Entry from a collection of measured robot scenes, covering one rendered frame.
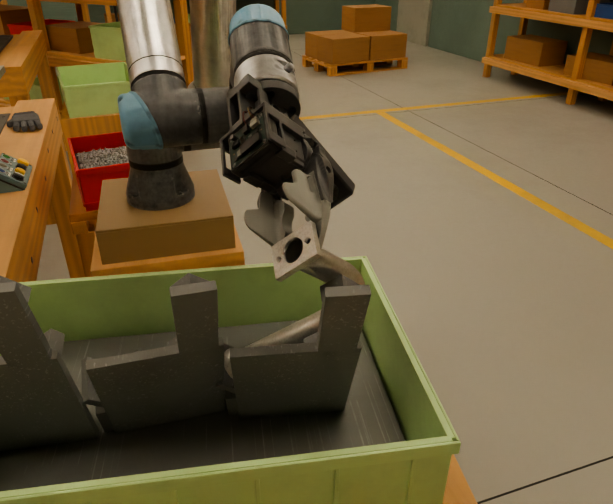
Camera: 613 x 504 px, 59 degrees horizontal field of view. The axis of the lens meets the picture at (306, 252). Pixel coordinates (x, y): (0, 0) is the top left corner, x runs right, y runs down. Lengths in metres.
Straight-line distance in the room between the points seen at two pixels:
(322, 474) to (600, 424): 1.66
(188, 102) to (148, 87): 0.06
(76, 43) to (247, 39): 4.04
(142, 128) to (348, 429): 0.49
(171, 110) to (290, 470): 0.46
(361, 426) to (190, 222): 0.59
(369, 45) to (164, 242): 6.57
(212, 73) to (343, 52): 6.23
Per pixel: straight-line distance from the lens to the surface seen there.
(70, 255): 2.64
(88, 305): 0.97
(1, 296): 0.58
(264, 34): 0.70
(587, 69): 6.43
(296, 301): 0.96
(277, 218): 0.57
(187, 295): 0.54
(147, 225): 1.17
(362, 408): 0.82
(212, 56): 1.11
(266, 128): 0.55
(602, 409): 2.26
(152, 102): 0.75
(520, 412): 2.13
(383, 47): 7.66
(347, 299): 0.53
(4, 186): 1.53
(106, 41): 4.38
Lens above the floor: 1.43
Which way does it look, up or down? 29 degrees down
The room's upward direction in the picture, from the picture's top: straight up
